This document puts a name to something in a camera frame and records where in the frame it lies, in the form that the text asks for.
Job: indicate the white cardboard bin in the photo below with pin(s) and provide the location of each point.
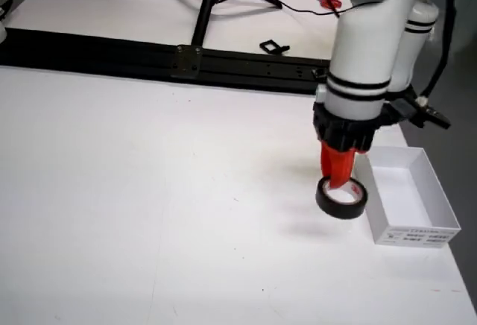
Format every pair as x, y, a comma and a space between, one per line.
410, 198

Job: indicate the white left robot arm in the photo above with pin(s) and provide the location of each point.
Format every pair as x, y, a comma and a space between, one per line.
365, 41

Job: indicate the small black plastic clip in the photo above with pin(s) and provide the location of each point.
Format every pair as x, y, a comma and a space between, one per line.
283, 48

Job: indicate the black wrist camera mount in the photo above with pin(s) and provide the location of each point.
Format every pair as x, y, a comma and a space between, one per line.
406, 109

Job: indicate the black tape roll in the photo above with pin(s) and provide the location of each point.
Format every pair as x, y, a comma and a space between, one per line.
335, 209

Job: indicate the black camera tripod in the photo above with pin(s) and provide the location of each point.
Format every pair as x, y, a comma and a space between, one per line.
203, 15

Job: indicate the grey rail joint plate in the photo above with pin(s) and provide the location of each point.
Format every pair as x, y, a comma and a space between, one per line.
186, 60

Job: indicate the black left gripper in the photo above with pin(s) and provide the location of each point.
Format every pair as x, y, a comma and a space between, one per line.
346, 133

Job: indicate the black aluminium rail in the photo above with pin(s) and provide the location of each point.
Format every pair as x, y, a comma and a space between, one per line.
93, 54

